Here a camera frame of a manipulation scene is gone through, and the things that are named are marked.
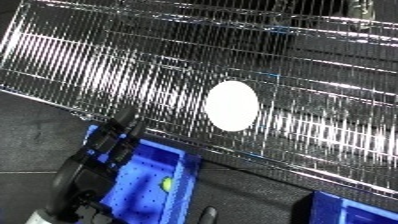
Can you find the pale left robot arm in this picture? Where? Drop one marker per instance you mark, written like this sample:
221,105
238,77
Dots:
44,218

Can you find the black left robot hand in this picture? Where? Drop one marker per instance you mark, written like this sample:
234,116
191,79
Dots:
83,180

